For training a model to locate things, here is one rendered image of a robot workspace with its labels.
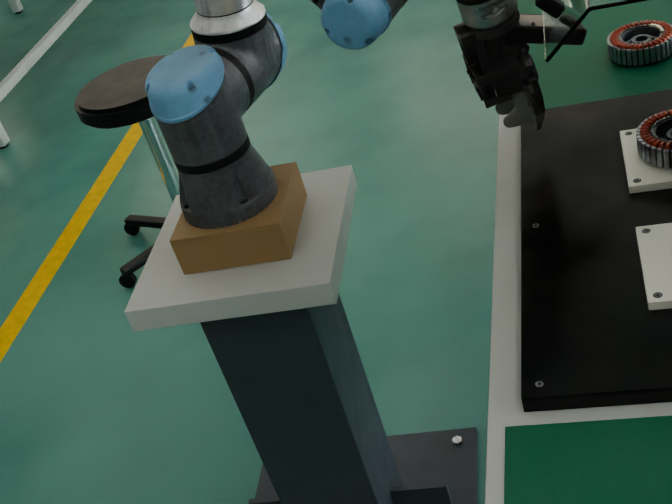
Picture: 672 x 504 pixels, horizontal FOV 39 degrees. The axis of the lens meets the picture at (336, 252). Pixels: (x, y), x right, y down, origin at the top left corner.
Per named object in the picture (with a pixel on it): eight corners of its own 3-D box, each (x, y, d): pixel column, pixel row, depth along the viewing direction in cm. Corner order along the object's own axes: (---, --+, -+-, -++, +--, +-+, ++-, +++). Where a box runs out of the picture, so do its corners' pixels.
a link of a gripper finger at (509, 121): (508, 141, 141) (491, 94, 135) (545, 124, 140) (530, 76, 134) (515, 153, 139) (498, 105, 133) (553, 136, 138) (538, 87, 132)
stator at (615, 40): (628, 74, 158) (626, 54, 156) (597, 52, 167) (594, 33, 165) (690, 52, 158) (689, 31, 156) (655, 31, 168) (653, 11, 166)
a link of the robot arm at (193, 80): (156, 167, 139) (120, 85, 132) (200, 120, 148) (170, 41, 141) (224, 167, 134) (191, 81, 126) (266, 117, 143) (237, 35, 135)
